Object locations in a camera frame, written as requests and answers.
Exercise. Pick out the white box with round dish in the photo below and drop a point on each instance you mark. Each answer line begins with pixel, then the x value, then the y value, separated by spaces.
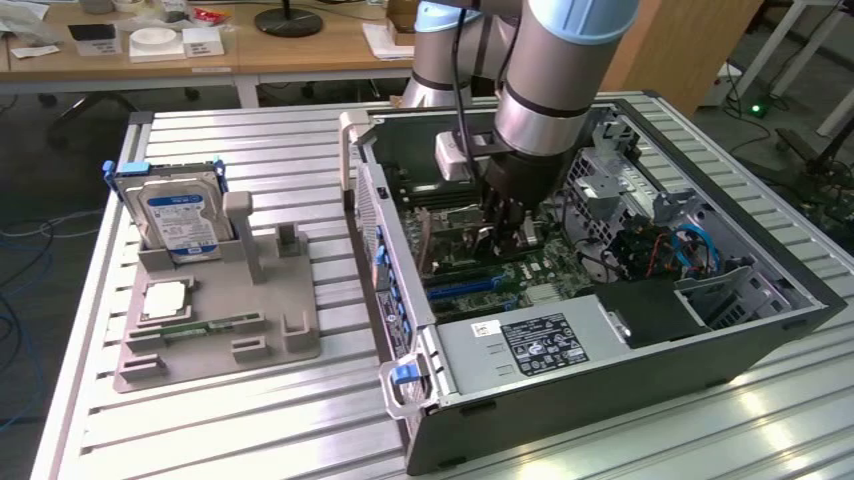
pixel 156 45

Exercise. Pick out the red packet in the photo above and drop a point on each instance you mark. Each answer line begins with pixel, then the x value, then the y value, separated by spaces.
pixel 209 16

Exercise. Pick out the blue expansion slot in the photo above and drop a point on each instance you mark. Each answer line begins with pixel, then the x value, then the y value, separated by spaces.
pixel 460 290

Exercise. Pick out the white paper stack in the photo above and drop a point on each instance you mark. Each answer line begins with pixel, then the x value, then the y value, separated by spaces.
pixel 387 42

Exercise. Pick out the open black PC case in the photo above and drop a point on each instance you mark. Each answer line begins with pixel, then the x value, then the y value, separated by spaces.
pixel 600 400

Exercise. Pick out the white paper slip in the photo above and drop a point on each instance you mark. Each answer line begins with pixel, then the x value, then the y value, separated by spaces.
pixel 33 51

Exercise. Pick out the hard disk with blue carrier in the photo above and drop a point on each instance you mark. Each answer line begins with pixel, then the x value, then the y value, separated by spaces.
pixel 176 220

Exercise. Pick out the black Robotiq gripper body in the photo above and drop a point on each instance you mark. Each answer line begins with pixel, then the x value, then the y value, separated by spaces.
pixel 527 177

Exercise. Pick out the wooden cabinet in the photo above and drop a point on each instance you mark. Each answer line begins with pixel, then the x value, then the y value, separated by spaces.
pixel 680 50

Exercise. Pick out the green RAM stick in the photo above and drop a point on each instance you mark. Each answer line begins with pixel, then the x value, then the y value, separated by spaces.
pixel 196 328

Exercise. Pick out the graphics card with metal bracket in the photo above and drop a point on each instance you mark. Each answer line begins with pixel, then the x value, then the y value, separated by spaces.
pixel 453 245

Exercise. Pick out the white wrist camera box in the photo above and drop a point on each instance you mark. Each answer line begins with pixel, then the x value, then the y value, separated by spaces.
pixel 453 160

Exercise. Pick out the white desk frame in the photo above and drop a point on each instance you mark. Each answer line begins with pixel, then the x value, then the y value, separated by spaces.
pixel 800 50

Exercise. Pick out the grey cup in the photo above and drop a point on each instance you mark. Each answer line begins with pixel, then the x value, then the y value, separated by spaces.
pixel 97 6

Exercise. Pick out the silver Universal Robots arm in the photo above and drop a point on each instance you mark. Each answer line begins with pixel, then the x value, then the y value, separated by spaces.
pixel 560 75

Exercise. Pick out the black cooling fan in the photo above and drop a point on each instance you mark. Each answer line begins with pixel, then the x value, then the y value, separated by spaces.
pixel 636 252

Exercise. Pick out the silver CPU chip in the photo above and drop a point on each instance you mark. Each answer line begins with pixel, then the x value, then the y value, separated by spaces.
pixel 164 300

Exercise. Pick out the black office chair base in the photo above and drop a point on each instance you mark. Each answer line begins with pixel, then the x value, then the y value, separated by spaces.
pixel 86 107
pixel 810 150

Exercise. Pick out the brown cardboard box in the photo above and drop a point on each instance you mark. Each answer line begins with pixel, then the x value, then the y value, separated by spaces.
pixel 400 15

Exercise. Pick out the grey power supply unit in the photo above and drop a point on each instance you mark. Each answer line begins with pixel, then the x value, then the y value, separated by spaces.
pixel 533 345

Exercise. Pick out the wooden desk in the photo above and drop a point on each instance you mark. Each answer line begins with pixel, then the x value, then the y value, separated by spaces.
pixel 53 70

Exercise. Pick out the grey parts rack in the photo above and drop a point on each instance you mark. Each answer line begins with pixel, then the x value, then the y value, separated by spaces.
pixel 220 310

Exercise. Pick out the white labelled box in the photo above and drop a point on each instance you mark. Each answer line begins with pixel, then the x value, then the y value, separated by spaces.
pixel 201 44

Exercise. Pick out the black and white box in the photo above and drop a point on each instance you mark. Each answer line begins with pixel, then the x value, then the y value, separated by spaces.
pixel 96 37

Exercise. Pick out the black round lamp base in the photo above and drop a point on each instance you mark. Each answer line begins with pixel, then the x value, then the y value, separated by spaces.
pixel 288 20

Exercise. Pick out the metal disk bay cage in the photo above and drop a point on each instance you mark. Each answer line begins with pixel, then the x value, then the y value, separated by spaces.
pixel 600 185

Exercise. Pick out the green motherboard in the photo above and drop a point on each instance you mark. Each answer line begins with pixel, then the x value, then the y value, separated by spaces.
pixel 540 280

